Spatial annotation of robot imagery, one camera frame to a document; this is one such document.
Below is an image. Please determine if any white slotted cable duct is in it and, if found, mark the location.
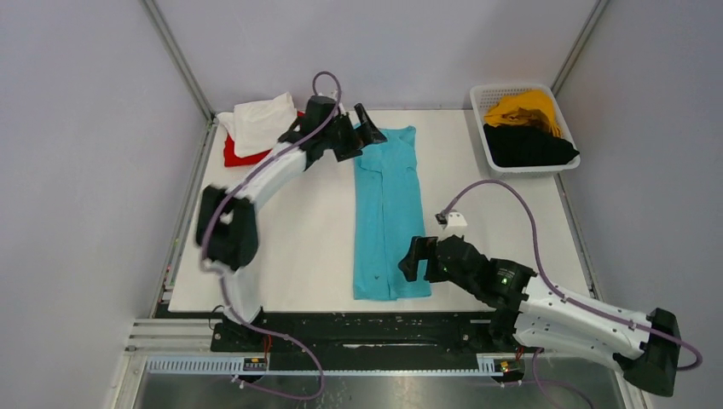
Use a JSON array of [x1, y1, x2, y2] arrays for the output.
[[145, 354, 512, 377]]

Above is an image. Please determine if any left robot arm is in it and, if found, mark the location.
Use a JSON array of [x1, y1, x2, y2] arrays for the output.
[[195, 95, 387, 350]]

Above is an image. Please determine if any white folded t-shirt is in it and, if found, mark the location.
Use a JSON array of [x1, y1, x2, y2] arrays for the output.
[[217, 92, 298, 158]]

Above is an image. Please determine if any black t-shirt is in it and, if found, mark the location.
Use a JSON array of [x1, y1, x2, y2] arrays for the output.
[[483, 124, 580, 166]]

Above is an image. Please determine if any cyan t-shirt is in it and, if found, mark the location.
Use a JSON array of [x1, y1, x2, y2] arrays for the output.
[[353, 125, 431, 301]]

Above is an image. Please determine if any white plastic basket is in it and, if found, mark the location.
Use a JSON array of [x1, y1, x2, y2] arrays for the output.
[[469, 82, 581, 178]]

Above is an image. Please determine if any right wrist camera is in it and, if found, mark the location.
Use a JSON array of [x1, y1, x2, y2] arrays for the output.
[[435, 210, 467, 230]]

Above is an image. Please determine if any red folded t-shirt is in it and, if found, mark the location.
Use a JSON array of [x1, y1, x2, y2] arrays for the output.
[[217, 111, 304, 168]]

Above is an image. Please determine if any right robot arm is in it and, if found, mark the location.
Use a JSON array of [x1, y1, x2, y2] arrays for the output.
[[398, 236, 680, 397]]

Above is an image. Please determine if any yellow t-shirt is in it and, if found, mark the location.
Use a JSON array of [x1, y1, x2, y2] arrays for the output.
[[484, 89, 563, 139]]

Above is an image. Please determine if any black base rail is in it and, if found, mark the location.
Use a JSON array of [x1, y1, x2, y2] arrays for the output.
[[206, 312, 519, 366]]

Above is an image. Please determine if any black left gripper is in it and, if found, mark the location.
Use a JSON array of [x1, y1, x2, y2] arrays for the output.
[[321, 104, 386, 162]]

